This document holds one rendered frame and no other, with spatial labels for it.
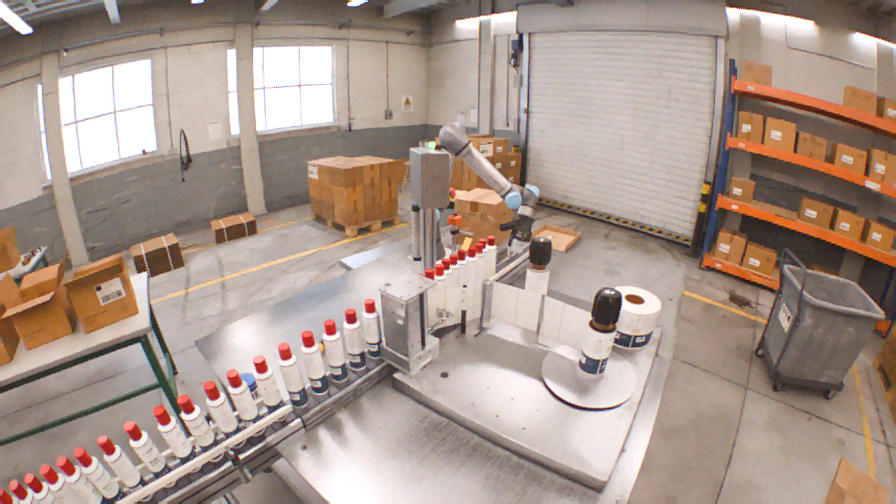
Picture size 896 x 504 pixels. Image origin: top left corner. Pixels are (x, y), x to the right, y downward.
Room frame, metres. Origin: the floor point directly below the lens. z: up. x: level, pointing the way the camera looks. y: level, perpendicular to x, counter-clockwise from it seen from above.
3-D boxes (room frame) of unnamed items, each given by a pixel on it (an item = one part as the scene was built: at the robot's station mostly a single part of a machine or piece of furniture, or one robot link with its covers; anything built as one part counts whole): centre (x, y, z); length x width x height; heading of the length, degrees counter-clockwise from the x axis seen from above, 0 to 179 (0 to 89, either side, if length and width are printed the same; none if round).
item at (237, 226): (4.49, 3.12, 0.11); 0.65 x 0.54 x 0.22; 131
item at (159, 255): (3.29, 3.63, 0.16); 0.65 x 0.54 x 0.32; 139
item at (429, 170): (1.28, 0.07, 1.38); 0.17 x 0.10 x 0.19; 18
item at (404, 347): (0.92, 0.12, 1.01); 0.14 x 0.13 x 0.26; 143
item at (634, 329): (1.02, -0.66, 0.95); 0.20 x 0.20 x 0.14
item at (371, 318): (0.92, 0.23, 0.98); 0.05 x 0.05 x 0.20
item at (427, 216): (1.36, 0.08, 1.16); 0.04 x 0.04 x 0.67; 53
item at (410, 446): (1.35, -0.22, 0.82); 2.10 x 1.50 x 0.02; 143
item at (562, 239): (2.11, -0.66, 0.85); 0.30 x 0.26 x 0.04; 143
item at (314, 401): (1.31, -0.07, 0.86); 1.65 x 0.08 x 0.04; 143
